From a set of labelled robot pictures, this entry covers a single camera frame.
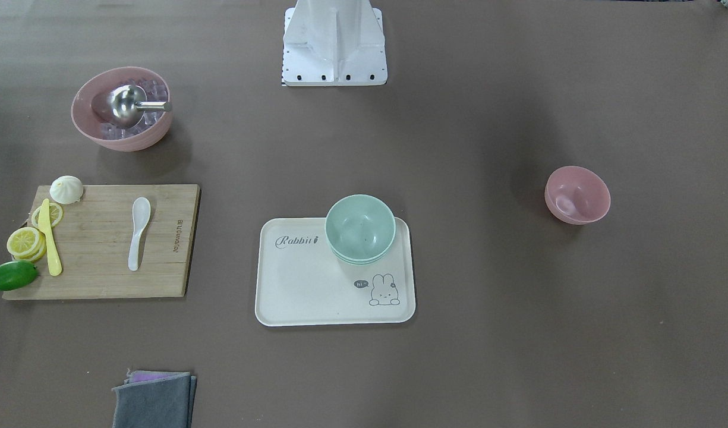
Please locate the small pink bowl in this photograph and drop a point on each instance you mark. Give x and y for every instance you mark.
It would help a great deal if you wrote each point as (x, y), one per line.
(576, 195)

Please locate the white ceramic spoon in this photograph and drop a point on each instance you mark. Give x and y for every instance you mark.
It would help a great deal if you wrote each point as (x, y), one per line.
(141, 214)

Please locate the pink bowl with ice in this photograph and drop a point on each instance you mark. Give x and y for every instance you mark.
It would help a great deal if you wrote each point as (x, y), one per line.
(90, 126)

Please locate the front lemon slice stack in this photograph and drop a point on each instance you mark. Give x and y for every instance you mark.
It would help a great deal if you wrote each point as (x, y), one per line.
(27, 244)

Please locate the green stacked bowls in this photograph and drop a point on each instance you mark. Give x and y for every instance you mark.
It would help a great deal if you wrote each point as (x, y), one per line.
(360, 229)

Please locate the cream rabbit tray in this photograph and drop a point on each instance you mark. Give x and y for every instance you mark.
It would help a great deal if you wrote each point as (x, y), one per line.
(300, 282)

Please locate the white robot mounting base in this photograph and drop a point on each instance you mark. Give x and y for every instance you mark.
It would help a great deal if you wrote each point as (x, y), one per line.
(333, 43)

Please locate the metal ice scoop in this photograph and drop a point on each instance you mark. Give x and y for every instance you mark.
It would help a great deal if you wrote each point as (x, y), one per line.
(125, 106)

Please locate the wooden cutting board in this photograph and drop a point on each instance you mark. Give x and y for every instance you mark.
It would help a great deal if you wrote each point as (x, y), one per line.
(93, 240)

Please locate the grey and purple cloth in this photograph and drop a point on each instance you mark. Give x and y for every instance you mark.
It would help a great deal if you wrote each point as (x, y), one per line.
(155, 399)

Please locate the white garlic bulb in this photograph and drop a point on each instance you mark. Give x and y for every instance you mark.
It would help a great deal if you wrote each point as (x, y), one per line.
(66, 190)

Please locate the lemon slice under knife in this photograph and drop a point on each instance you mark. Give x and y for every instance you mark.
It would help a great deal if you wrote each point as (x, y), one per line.
(55, 215)

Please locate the yellow plastic knife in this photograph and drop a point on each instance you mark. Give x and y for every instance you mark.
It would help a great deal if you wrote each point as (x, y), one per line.
(44, 225)

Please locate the green lime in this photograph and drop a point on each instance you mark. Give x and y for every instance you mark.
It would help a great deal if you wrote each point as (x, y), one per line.
(16, 274)

